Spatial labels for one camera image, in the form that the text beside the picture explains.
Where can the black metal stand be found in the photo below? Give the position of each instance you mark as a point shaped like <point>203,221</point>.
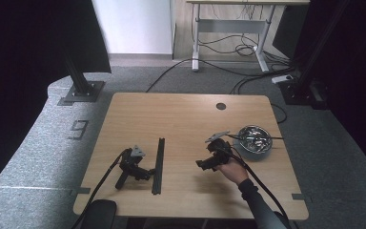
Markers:
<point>81,84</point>
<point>301,93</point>

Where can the black curtain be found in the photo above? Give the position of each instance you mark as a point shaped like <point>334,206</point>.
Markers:
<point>19,63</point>
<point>355,63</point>

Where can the person's right hand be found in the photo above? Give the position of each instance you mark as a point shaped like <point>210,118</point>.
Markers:
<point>235,171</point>

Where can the white standing desk frame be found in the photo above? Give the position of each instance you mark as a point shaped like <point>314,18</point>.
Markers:
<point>232,26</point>

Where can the round metal bowl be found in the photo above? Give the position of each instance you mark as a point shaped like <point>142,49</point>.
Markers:
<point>248,155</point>

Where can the dark round table grommet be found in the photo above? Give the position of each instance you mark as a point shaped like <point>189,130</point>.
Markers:
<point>221,106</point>

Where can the thin black tool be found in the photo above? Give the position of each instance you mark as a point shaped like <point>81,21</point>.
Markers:
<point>235,136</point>

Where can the white power strip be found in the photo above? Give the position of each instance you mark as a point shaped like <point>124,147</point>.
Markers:
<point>282,79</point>

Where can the small dark tape piece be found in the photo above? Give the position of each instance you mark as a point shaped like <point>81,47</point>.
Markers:
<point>298,197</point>
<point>82,191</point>

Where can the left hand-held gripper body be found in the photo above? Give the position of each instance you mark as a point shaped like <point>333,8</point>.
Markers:
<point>130,163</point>

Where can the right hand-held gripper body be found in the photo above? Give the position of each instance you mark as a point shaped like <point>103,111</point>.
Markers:
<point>219,149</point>

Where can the black aluminium profile bar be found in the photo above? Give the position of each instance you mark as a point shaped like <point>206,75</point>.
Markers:
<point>158,165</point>

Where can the pile of small metal parts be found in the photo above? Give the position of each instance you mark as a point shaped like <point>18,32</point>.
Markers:
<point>255,144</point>

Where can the dark rounded object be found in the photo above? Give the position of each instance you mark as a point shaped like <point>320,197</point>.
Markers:
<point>100,214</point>

